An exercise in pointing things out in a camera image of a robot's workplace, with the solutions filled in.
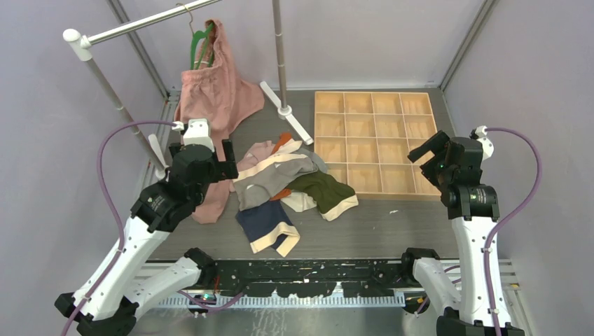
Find white metal clothes rack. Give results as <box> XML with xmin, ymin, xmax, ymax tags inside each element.
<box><xmin>62</xmin><ymin>0</ymin><xmax>315</xmax><ymax>181</ymax></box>

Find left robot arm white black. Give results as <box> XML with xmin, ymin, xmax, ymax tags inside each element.
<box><xmin>55</xmin><ymin>139</ymin><xmax>238</xmax><ymax>335</ymax></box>

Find green clothes hanger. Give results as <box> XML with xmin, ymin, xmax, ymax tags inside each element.
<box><xmin>177</xmin><ymin>3</ymin><xmax>215</xmax><ymax>70</ymax></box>

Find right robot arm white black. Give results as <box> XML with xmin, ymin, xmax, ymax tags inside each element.
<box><xmin>400</xmin><ymin>126</ymin><xmax>525</xmax><ymax>335</ymax></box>

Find pink trousers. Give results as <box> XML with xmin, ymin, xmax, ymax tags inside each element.
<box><xmin>174</xmin><ymin>19</ymin><xmax>265</xmax><ymax>225</ymax></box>

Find navy underwear cream waistband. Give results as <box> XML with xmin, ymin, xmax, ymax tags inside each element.
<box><xmin>235</xmin><ymin>201</ymin><xmax>301</xmax><ymax>258</ymax></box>

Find olive green underwear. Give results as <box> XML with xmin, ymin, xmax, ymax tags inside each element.
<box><xmin>287</xmin><ymin>171</ymin><xmax>359</xmax><ymax>221</ymax></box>

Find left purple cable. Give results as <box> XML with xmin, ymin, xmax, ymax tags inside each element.
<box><xmin>60</xmin><ymin>120</ymin><xmax>186</xmax><ymax>336</ymax></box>

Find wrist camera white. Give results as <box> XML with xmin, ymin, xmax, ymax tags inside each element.
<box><xmin>182</xmin><ymin>118</ymin><xmax>215</xmax><ymax>153</ymax></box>
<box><xmin>470</xmin><ymin>125</ymin><xmax>495</xmax><ymax>161</ymax></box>

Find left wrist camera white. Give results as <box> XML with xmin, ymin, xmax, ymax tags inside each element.
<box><xmin>182</xmin><ymin>118</ymin><xmax>215</xmax><ymax>153</ymax></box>

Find wooden compartment tray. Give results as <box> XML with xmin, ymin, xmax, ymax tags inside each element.
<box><xmin>314</xmin><ymin>91</ymin><xmax>440</xmax><ymax>201</ymax></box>

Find orange underwear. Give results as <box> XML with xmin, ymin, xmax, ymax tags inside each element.
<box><xmin>270</xmin><ymin>132</ymin><xmax>292</xmax><ymax>201</ymax></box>

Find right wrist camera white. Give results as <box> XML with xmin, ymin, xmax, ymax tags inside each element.
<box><xmin>470</xmin><ymin>125</ymin><xmax>495</xmax><ymax>161</ymax></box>

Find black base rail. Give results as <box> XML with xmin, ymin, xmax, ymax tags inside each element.
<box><xmin>189</xmin><ymin>259</ymin><xmax>422</xmax><ymax>298</ymax></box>

